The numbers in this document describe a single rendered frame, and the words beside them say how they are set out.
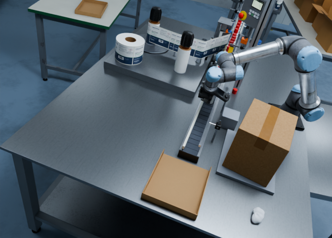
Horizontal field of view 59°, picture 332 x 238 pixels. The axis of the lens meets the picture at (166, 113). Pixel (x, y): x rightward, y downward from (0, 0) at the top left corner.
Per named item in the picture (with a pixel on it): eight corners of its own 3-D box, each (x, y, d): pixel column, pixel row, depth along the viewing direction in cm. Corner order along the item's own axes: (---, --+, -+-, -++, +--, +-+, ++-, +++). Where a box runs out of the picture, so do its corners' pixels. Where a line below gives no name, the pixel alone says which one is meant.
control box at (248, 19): (246, 18, 204) (256, -11, 193) (265, 28, 195) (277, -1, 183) (236, 19, 199) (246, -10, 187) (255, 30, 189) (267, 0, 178)
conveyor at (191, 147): (228, 39, 281) (230, 35, 279) (237, 42, 280) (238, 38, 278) (180, 155, 156) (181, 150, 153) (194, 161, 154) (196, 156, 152)
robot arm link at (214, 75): (225, 77, 147) (208, 80, 147) (222, 87, 157) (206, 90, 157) (221, 63, 150) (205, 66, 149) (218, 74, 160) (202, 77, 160)
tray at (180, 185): (162, 153, 156) (163, 148, 153) (209, 171, 152) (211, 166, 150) (140, 198, 133) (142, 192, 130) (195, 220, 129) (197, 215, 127)
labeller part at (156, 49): (140, 31, 251) (140, 30, 251) (174, 42, 247) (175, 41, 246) (125, 46, 228) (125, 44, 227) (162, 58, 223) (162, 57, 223)
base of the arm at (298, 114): (275, 105, 208) (281, 94, 202) (297, 110, 207) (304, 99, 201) (278, 118, 196) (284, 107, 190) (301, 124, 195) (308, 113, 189)
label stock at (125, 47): (111, 51, 218) (113, 32, 209) (138, 50, 226) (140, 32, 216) (118, 65, 205) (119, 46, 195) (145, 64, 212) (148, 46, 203)
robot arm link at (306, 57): (313, 104, 190) (308, 33, 154) (326, 119, 179) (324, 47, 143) (295, 111, 192) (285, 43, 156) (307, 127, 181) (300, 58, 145)
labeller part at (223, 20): (220, 17, 239) (221, 16, 238) (233, 20, 237) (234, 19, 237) (217, 22, 229) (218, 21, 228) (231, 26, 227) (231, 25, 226)
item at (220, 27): (211, 45, 255) (220, 16, 239) (226, 49, 253) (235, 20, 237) (208, 51, 245) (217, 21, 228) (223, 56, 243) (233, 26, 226)
